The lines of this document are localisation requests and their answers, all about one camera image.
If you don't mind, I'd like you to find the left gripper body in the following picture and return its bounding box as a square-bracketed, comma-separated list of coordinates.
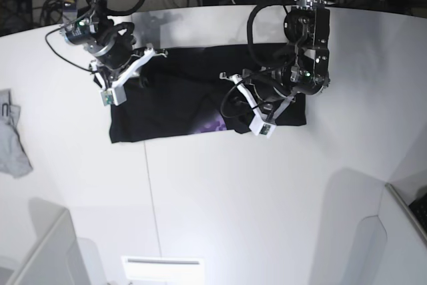
[248, 68, 296, 103]

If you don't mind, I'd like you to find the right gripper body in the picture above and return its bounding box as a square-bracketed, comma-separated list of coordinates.
[87, 36, 136, 78]

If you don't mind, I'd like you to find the black T-shirt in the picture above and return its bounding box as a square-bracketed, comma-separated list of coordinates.
[93, 43, 308, 145]

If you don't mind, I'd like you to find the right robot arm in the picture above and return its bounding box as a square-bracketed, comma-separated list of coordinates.
[56, 0, 167, 90]

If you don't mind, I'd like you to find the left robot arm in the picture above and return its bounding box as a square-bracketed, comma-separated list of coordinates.
[220, 0, 335, 137]

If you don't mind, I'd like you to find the grey folded cloth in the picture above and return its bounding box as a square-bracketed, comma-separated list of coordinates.
[1, 89, 33, 178]

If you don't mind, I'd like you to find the white tray front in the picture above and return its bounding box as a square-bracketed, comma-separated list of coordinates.
[121, 256, 205, 284]

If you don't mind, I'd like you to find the white bin right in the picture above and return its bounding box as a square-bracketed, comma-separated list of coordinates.
[348, 184, 426, 284]

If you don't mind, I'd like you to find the white bin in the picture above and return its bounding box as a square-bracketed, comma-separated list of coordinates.
[1, 209, 91, 284]
[348, 184, 426, 284]

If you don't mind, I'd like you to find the white bin left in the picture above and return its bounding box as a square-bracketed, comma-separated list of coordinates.
[1, 209, 91, 284]

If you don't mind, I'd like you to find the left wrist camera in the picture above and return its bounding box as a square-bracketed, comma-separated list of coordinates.
[249, 117, 276, 138]

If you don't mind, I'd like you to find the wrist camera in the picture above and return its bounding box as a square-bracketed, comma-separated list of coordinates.
[249, 117, 276, 138]
[100, 87, 127, 106]

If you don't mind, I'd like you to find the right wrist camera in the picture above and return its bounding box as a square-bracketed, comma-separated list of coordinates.
[100, 87, 127, 106]

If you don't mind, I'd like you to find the coiled black cable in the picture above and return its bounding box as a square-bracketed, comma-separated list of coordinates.
[39, 0, 71, 27]

